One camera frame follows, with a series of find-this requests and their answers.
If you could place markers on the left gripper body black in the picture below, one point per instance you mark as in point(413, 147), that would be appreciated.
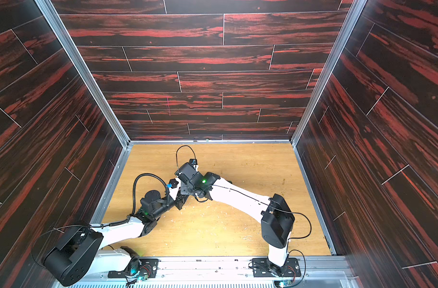
point(164, 207)

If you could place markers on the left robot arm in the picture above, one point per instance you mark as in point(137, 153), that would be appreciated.
point(81, 251)

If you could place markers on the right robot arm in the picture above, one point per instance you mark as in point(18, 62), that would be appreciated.
point(273, 213)

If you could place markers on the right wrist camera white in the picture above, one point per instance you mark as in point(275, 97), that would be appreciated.
point(187, 172)

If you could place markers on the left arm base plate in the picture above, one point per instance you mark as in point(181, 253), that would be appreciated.
point(141, 269)

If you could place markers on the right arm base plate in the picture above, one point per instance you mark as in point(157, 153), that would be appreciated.
point(262, 267)

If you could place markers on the front aluminium rail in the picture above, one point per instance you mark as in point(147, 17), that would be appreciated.
point(233, 272)

